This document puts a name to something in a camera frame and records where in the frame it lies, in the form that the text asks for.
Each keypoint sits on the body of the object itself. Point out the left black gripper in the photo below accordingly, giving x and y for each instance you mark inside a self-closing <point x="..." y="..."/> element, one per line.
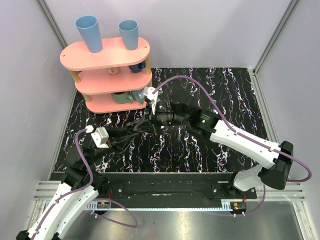
<point x="111" y="136"/>

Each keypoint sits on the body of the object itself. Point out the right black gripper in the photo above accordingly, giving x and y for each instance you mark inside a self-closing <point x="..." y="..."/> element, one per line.
<point x="143" y="125"/>

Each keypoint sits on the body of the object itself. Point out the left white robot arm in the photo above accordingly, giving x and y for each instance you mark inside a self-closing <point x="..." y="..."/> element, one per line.
<point x="69" y="201"/>

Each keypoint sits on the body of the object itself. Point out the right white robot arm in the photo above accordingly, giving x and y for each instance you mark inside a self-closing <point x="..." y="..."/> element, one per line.
<point x="274" y="159"/>

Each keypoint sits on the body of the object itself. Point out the teal ceramic mug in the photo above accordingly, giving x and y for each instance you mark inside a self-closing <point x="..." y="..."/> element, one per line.
<point x="137" y="95"/>

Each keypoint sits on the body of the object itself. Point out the green ceramic mug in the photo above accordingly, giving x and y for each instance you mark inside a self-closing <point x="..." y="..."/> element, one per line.
<point x="122" y="97"/>

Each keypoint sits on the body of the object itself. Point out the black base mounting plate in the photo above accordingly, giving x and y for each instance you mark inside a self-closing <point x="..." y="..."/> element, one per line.
<point x="145" y="190"/>

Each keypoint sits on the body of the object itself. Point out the pink three-tier shelf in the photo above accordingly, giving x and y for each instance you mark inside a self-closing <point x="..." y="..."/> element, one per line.
<point x="92" y="79"/>

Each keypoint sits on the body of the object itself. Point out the dark blue mug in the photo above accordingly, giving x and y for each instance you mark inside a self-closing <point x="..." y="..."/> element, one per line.
<point x="136" y="68"/>

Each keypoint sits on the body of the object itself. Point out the pink mug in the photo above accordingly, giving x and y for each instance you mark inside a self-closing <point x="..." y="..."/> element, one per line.
<point x="114" y="70"/>

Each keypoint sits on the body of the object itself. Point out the black marbled table mat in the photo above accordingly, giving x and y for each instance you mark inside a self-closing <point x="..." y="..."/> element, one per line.
<point x="229" y="90"/>

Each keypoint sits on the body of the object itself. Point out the right light blue cup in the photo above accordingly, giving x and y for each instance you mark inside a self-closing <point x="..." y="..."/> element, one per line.
<point x="129" y="33"/>

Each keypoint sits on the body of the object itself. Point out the light blue cup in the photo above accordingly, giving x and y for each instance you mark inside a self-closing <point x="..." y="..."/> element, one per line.
<point x="89" y="30"/>
<point x="129" y="33"/>

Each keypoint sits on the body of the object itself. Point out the left light blue cup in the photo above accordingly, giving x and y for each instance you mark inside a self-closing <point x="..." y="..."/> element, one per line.
<point x="89" y="30"/>

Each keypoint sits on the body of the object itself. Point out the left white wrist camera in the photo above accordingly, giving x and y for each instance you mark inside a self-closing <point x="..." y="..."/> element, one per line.
<point x="99" y="135"/>

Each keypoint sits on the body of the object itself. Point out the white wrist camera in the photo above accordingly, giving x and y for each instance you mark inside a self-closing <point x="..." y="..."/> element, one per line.
<point x="99" y="135"/>
<point x="150" y="95"/>

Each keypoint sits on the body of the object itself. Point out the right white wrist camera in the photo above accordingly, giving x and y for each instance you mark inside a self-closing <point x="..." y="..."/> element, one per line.
<point x="150" y="95"/>

